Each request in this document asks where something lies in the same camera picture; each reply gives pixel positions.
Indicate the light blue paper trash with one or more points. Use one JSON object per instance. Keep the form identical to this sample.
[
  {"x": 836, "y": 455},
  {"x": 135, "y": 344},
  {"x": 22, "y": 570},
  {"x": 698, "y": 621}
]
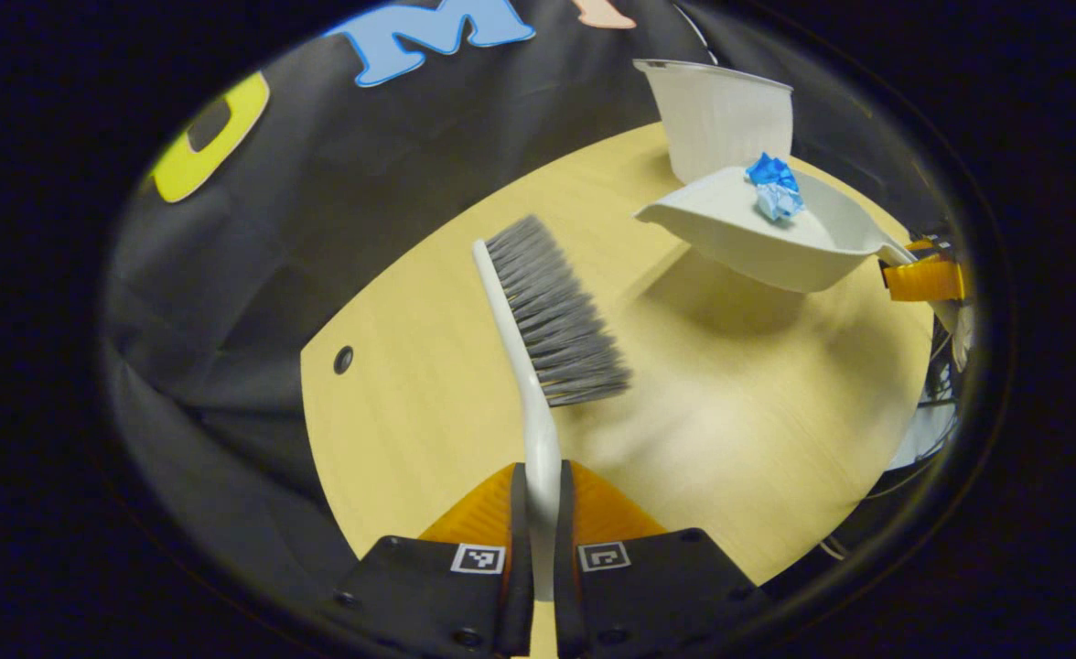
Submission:
[{"x": 779, "y": 201}]

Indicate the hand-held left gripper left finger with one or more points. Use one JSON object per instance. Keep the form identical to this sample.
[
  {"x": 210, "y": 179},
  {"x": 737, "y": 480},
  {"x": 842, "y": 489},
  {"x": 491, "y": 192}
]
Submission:
[{"x": 518, "y": 549}]

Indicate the small white grey-bristled broom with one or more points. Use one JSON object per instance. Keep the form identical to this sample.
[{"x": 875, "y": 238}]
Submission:
[{"x": 556, "y": 320}]

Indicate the dark blue paper trash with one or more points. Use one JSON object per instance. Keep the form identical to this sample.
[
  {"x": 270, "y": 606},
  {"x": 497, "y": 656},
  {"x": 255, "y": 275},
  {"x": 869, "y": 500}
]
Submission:
[{"x": 769, "y": 171}]

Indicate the black backdrop cloth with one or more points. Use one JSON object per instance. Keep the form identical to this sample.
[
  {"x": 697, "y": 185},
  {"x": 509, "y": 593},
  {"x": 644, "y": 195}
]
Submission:
[{"x": 254, "y": 275}]

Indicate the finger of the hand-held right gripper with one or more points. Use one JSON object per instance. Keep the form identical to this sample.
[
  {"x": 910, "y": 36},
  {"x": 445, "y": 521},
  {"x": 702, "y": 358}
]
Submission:
[
  {"x": 930, "y": 245},
  {"x": 927, "y": 282}
]

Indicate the wooden desktop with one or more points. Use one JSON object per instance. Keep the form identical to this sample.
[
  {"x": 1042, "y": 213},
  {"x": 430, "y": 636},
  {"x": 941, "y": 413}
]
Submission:
[{"x": 428, "y": 439}]

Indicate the white dustpan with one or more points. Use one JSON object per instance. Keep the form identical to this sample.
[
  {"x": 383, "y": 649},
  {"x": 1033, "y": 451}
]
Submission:
[{"x": 730, "y": 229}]

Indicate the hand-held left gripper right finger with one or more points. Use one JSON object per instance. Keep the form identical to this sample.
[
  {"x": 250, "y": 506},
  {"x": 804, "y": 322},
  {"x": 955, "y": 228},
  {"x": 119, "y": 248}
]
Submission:
[{"x": 564, "y": 549}]

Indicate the white ribbed garbage bin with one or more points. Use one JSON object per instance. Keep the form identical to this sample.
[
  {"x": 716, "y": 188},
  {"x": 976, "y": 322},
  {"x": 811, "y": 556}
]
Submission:
[{"x": 721, "y": 119}]

